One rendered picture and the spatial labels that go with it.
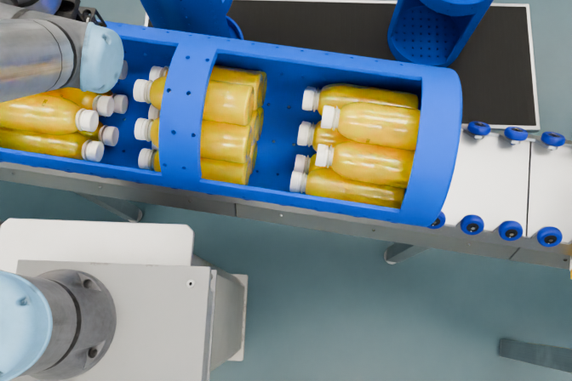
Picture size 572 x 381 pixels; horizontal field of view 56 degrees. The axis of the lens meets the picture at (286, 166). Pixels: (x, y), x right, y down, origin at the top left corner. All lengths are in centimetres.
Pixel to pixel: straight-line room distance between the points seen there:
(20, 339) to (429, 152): 60
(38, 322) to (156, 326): 21
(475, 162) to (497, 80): 101
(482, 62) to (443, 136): 135
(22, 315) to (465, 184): 86
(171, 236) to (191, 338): 18
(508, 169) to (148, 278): 76
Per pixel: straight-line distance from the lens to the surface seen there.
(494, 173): 120
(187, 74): 88
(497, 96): 215
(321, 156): 93
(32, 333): 65
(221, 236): 206
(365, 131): 89
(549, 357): 179
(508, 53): 224
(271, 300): 202
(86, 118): 102
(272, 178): 107
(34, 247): 97
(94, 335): 79
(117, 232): 93
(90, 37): 63
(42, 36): 58
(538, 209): 122
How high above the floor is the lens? 202
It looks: 75 degrees down
